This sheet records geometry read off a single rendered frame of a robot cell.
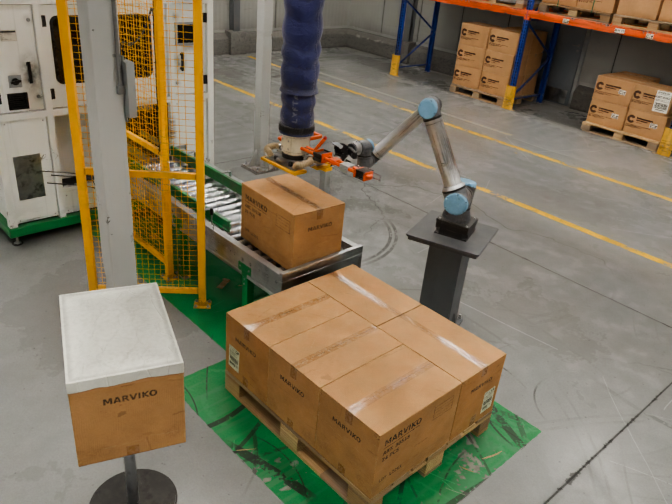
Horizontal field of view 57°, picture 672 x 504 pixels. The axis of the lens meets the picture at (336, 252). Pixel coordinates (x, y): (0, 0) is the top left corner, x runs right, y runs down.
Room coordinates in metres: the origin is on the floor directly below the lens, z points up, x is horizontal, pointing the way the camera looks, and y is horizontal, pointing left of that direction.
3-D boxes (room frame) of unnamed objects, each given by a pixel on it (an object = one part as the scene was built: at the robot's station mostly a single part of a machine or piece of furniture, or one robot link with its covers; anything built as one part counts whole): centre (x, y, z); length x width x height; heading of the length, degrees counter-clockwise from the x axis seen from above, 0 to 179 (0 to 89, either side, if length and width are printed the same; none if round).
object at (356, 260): (3.49, 0.07, 0.47); 0.70 x 0.03 x 0.15; 135
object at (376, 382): (2.80, -0.20, 0.34); 1.20 x 1.00 x 0.40; 45
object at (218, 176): (4.76, 0.97, 0.60); 1.60 x 0.10 x 0.09; 45
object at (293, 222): (3.72, 0.32, 0.75); 0.60 x 0.40 x 0.40; 42
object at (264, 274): (4.09, 1.14, 0.50); 2.31 x 0.05 x 0.19; 45
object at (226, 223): (4.38, 1.35, 0.60); 1.60 x 0.10 x 0.09; 45
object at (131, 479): (1.99, 0.83, 0.31); 0.40 x 0.40 x 0.62
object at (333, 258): (3.49, 0.08, 0.58); 0.70 x 0.03 x 0.06; 135
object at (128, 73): (3.37, 1.25, 1.62); 0.20 x 0.05 x 0.30; 45
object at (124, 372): (1.99, 0.83, 0.82); 0.60 x 0.40 x 0.40; 26
